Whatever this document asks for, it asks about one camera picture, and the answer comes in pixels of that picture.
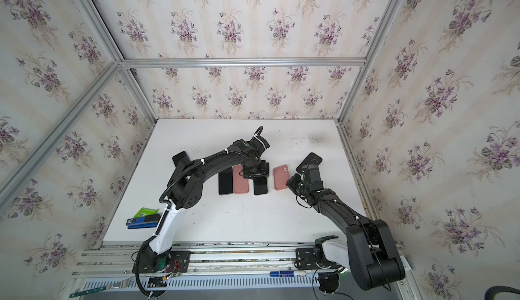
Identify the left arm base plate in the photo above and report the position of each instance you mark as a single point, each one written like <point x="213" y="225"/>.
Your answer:
<point x="171" y="261"/>

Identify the green ruler strip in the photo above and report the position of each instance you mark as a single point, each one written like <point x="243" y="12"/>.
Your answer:
<point x="118" y="285"/>

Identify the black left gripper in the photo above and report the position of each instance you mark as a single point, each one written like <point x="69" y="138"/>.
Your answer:
<point x="264" y="171"/>

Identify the black phone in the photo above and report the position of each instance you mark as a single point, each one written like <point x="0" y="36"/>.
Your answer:
<point x="225" y="182"/>
<point x="181" y="160"/>
<point x="311" y="159"/>

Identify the pink phone case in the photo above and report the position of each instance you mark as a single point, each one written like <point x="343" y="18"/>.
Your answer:
<point x="281" y="176"/>
<point x="240" y="185"/>

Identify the green card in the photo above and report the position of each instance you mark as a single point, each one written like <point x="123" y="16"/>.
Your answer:
<point x="143" y="212"/>

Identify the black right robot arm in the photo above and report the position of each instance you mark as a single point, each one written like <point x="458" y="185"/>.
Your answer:
<point x="370" y="252"/>

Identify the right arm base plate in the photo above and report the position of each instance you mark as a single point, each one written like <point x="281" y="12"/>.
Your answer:
<point x="317" y="259"/>

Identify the blue stapler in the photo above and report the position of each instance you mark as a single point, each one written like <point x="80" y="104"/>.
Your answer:
<point x="150" y="221"/>

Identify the blue marker pen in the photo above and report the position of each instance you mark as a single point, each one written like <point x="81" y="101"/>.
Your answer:
<point x="287" y="274"/>

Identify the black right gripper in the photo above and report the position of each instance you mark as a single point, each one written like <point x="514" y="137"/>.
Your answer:
<point x="302" y="173"/>

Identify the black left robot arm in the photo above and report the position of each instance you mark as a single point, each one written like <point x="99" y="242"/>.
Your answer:
<point x="185" y="188"/>

